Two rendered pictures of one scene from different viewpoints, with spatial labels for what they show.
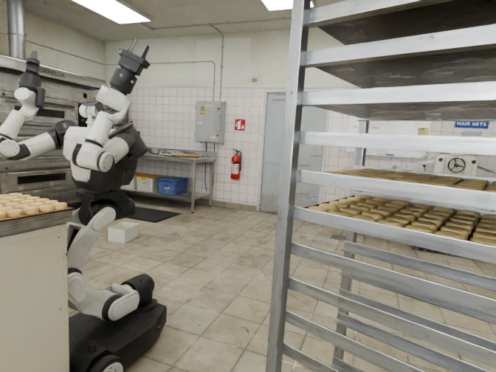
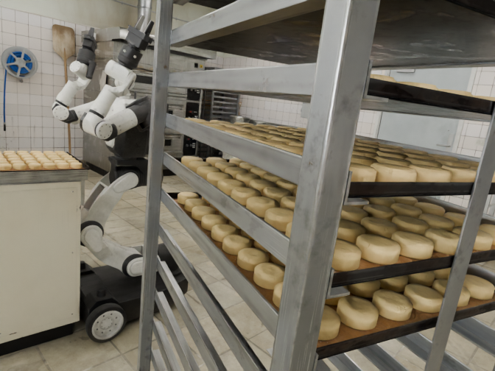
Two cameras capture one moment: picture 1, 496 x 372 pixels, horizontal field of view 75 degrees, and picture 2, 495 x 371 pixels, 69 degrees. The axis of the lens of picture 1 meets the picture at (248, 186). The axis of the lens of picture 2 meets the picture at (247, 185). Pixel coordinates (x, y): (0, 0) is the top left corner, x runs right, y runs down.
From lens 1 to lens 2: 0.64 m
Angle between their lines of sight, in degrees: 23
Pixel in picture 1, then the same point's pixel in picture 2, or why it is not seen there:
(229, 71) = not seen: hidden behind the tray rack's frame
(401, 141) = (197, 130)
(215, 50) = not seen: hidden behind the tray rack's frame
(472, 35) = (228, 14)
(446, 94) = (216, 81)
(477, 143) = (224, 139)
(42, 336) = (54, 270)
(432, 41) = (213, 20)
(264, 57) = not seen: hidden behind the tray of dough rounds
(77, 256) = (99, 212)
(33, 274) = (48, 218)
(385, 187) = (190, 179)
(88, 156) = (88, 124)
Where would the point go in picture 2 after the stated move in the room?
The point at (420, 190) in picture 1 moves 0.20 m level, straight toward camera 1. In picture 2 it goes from (201, 185) to (76, 193)
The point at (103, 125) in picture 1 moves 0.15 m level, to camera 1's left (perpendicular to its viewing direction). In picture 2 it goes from (104, 97) to (79, 93)
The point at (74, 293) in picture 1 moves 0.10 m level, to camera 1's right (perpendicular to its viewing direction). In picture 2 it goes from (91, 243) to (105, 247)
